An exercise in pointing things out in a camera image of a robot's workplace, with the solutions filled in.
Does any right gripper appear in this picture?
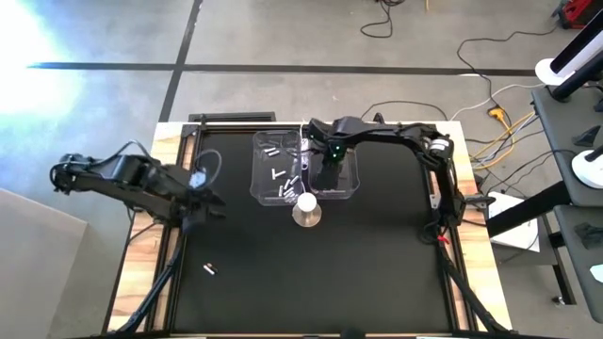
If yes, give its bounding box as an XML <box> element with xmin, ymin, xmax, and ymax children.
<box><xmin>306</xmin><ymin>116</ymin><xmax>360</xmax><ymax>192</ymax></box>

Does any yellow extension cord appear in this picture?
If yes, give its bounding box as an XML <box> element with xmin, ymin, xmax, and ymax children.
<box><xmin>470</xmin><ymin>106</ymin><xmax>537</xmax><ymax>170</ymax></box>

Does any white lamp cable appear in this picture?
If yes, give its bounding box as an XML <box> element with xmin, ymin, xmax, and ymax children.
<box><xmin>297</xmin><ymin>121</ymin><xmax>312</xmax><ymax>195</ymax></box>

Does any white stand with round base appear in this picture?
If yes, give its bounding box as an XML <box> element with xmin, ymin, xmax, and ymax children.
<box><xmin>570</xmin><ymin>144</ymin><xmax>603</xmax><ymax>190</ymax></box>
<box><xmin>534</xmin><ymin>19</ymin><xmax>603</xmax><ymax>87</ymax></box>

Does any white light bulb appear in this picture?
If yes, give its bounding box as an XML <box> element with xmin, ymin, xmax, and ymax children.
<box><xmin>297</xmin><ymin>193</ymin><xmax>318</xmax><ymax>214</ymax></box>

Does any grey side table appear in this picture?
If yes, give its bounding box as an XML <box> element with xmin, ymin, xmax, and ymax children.
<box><xmin>530</xmin><ymin>86</ymin><xmax>603</xmax><ymax>208</ymax></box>
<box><xmin>553</xmin><ymin>204</ymin><xmax>603</xmax><ymax>325</ymax></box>

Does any small black object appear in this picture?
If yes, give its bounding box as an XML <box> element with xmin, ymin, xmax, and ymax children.
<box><xmin>572</xmin><ymin>124</ymin><xmax>602</xmax><ymax>148</ymax></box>

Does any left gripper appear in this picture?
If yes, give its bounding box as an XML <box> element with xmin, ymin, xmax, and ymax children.
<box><xmin>176</xmin><ymin>186</ymin><xmax>228</xmax><ymax>234</ymax></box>

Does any black aluminium table frame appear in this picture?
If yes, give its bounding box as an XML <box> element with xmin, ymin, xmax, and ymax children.
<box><xmin>106</xmin><ymin>112</ymin><xmax>513</xmax><ymax>339</ymax></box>

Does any red tool case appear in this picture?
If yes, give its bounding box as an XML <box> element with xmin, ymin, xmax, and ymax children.
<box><xmin>551</xmin><ymin>0</ymin><xmax>595</xmax><ymax>30</ymax></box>

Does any clear plastic bin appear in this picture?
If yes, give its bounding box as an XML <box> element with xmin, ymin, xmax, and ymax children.
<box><xmin>249</xmin><ymin>129</ymin><xmax>305</xmax><ymax>207</ymax></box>
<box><xmin>302</xmin><ymin>125</ymin><xmax>360</xmax><ymax>198</ymax></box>

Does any black ribbed box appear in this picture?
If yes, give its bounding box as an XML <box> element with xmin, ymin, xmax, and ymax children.
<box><xmin>187</xmin><ymin>111</ymin><xmax>277</xmax><ymax>123</ymax></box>

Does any white floor cable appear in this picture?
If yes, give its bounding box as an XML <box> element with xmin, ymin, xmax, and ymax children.
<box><xmin>449</xmin><ymin>82</ymin><xmax>547</xmax><ymax>121</ymax></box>

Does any black table mat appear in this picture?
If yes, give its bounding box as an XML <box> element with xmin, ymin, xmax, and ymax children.
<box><xmin>187</xmin><ymin>131</ymin><xmax>439</xmax><ymax>333</ymax></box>

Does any white box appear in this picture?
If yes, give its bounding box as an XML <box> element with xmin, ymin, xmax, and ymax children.
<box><xmin>487</xmin><ymin>190</ymin><xmax>542</xmax><ymax>253</ymax></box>

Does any grey panel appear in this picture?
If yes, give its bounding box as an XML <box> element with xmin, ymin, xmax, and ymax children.
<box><xmin>0</xmin><ymin>187</ymin><xmax>90</xmax><ymax>339</ymax></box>

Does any black stand pole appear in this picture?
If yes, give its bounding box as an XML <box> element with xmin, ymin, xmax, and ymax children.
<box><xmin>550</xmin><ymin>49</ymin><xmax>603</xmax><ymax>103</ymax></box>

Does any black beam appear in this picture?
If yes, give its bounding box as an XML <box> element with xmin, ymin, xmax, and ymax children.
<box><xmin>484</xmin><ymin>180</ymin><xmax>572</xmax><ymax>238</ymax></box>

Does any long black floor cable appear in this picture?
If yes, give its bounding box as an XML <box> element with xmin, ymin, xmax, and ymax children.
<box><xmin>455</xmin><ymin>24</ymin><xmax>562</xmax><ymax>110</ymax></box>

